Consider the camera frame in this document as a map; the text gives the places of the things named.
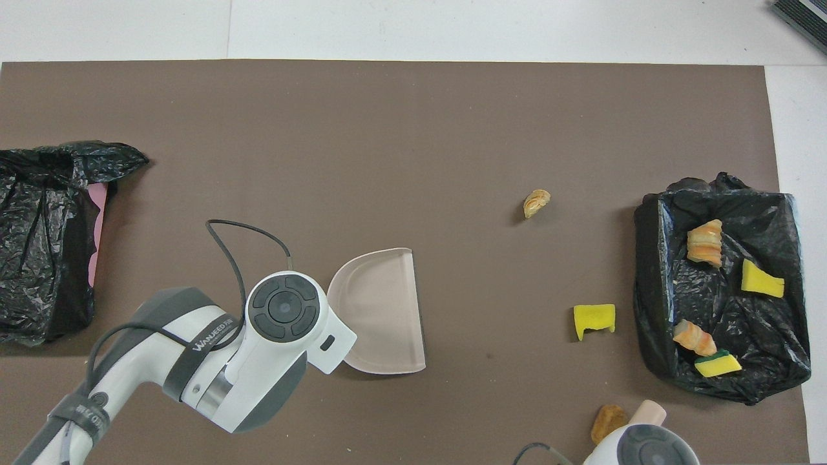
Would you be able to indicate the beige plastic dustpan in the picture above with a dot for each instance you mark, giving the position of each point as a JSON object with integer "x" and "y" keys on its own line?
{"x": 384, "y": 316}

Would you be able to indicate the brown bread roll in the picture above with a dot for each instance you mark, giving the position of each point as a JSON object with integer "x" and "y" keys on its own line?
{"x": 607, "y": 423}

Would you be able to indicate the large striped croissant piece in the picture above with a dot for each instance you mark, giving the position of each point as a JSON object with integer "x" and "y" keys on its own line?
{"x": 704, "y": 243}

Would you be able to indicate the yellow sponge piece green backing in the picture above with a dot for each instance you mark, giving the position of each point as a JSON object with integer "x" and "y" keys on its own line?
{"x": 718, "y": 366}

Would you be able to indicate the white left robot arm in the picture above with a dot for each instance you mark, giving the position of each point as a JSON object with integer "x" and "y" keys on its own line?
{"x": 258, "y": 374}

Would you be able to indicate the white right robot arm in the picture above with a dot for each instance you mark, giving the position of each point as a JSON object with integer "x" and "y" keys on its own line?
{"x": 646, "y": 449}

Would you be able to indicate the pink plastic bin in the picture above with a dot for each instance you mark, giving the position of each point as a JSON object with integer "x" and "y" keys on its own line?
{"x": 97, "y": 232}

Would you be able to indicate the black trash bag bin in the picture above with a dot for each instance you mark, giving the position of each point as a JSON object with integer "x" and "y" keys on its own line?
{"x": 730, "y": 303}

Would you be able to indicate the black bag over pink bin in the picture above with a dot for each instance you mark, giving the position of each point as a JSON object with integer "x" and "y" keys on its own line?
{"x": 39, "y": 258}

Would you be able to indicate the brown table mat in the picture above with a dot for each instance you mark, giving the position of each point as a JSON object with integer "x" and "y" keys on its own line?
{"x": 387, "y": 129}

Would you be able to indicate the small striped croissant piece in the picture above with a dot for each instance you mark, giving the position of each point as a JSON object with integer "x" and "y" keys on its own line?
{"x": 536, "y": 203}

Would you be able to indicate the dark striped object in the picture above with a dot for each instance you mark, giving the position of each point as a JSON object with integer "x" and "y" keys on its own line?
{"x": 807, "y": 16}

